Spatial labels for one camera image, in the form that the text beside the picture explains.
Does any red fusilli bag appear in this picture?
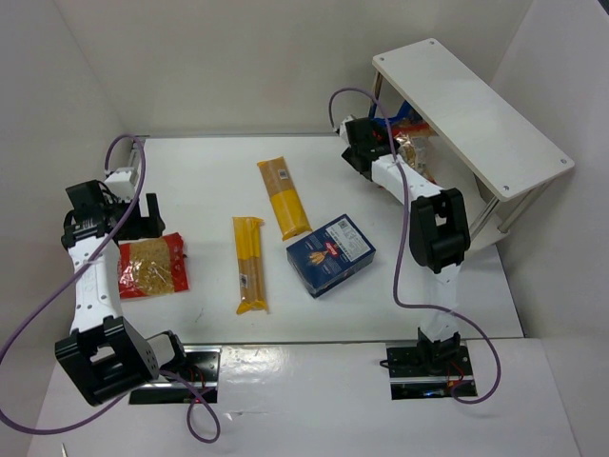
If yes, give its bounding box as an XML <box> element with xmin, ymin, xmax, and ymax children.
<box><xmin>118</xmin><ymin>232</ymin><xmax>189</xmax><ymax>299</ymax></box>
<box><xmin>391</xmin><ymin>120</ymin><xmax>436</xmax><ymax>182</ymax></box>

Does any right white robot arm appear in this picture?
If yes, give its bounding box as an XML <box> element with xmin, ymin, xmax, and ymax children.
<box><xmin>338</xmin><ymin>116</ymin><xmax>471</xmax><ymax>367</ymax></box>

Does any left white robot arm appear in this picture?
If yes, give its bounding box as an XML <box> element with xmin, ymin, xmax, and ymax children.
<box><xmin>55</xmin><ymin>168</ymin><xmax>188</xmax><ymax>406</ymax></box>

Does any blue pasta bag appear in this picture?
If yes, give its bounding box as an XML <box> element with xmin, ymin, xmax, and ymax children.
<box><xmin>389</xmin><ymin>101</ymin><xmax>423</xmax><ymax>127</ymax></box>

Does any blue Barilla pasta box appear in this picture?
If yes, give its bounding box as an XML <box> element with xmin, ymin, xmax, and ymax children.
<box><xmin>286</xmin><ymin>214</ymin><xmax>376</xmax><ymax>298</ymax></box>

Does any white two-tier shelf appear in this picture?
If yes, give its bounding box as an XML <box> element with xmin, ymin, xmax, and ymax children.
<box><xmin>372</xmin><ymin>38</ymin><xmax>574</xmax><ymax>250</ymax></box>

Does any yellow spaghetti pack left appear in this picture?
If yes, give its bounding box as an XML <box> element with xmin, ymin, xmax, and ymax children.
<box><xmin>232</xmin><ymin>216</ymin><xmax>268</xmax><ymax>315</ymax></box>

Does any yellow spaghetti pack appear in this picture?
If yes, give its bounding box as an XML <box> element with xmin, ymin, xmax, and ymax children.
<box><xmin>257</xmin><ymin>156</ymin><xmax>311</xmax><ymax>241</ymax></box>
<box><xmin>232</xmin><ymin>216</ymin><xmax>268</xmax><ymax>315</ymax></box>

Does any yellow spaghetti pack right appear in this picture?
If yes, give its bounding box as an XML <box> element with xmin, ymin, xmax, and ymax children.
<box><xmin>257</xmin><ymin>156</ymin><xmax>311</xmax><ymax>241</ymax></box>

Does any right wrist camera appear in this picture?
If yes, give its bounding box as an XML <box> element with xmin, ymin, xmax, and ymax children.
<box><xmin>336</xmin><ymin>114</ymin><xmax>355</xmax><ymax>143</ymax></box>

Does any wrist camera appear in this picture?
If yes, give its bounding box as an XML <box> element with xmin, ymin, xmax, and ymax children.
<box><xmin>336</xmin><ymin>114</ymin><xmax>355</xmax><ymax>143</ymax></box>
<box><xmin>104</xmin><ymin>167</ymin><xmax>139</xmax><ymax>202</ymax></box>

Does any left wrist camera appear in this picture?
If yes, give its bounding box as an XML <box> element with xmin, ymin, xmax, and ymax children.
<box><xmin>104</xmin><ymin>167</ymin><xmax>139</xmax><ymax>202</ymax></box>

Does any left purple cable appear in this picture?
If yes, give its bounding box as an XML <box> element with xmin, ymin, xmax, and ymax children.
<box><xmin>0</xmin><ymin>133</ymin><xmax>222</xmax><ymax>444</ymax></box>

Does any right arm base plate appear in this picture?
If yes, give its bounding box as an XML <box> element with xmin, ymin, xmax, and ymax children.
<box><xmin>379</xmin><ymin>344</ymin><xmax>478</xmax><ymax>400</ymax></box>

